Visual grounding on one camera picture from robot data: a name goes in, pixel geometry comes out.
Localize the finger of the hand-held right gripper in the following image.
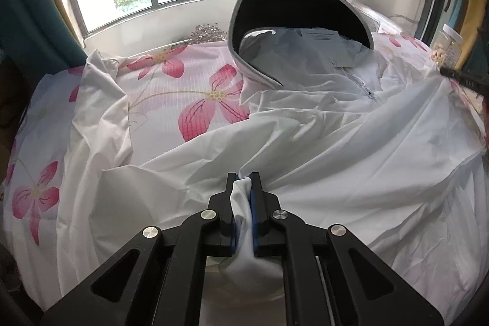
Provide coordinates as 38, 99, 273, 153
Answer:
439, 66, 489, 95

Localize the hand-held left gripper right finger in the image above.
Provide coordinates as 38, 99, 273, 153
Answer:
249, 172, 446, 326

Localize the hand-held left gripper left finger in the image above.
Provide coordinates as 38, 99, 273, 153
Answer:
40, 172, 240, 326

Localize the white hooded jacket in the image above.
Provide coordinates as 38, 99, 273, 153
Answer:
55, 0, 487, 326

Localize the clear plastic jar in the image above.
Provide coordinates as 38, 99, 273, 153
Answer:
432, 24, 465, 69

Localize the teal curtain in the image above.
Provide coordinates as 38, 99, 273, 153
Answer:
447, 0, 489, 55
0, 0, 86, 63

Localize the white paper garment tag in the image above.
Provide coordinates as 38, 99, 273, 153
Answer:
300, 29, 358, 69

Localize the pink floral bed sheet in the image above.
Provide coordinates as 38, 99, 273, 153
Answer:
0, 32, 489, 311

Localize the dried flower bouquet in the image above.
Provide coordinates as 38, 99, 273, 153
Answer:
189, 22, 230, 44

